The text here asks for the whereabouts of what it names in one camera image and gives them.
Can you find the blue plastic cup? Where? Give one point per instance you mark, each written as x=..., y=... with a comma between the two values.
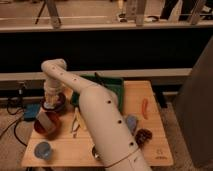
x=43, y=150

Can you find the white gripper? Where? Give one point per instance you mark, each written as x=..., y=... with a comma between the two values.
x=52, y=91

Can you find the wooden table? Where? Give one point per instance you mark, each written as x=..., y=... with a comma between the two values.
x=76, y=152

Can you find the purple bowl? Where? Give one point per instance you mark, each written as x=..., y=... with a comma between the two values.
x=57, y=107

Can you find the orange carrot toy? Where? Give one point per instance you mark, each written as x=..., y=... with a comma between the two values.
x=144, y=108

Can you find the brown pine cone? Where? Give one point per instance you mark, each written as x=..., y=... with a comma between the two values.
x=142, y=136

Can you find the grey cabinet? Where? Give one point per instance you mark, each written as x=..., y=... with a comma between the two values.
x=193, y=107

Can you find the red bowl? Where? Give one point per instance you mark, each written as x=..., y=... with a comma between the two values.
x=54, y=118

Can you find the blue box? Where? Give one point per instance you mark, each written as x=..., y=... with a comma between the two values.
x=31, y=112

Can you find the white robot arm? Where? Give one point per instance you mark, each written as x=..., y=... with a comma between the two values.
x=98, y=106

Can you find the light blue small object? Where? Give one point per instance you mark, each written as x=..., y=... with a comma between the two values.
x=131, y=122

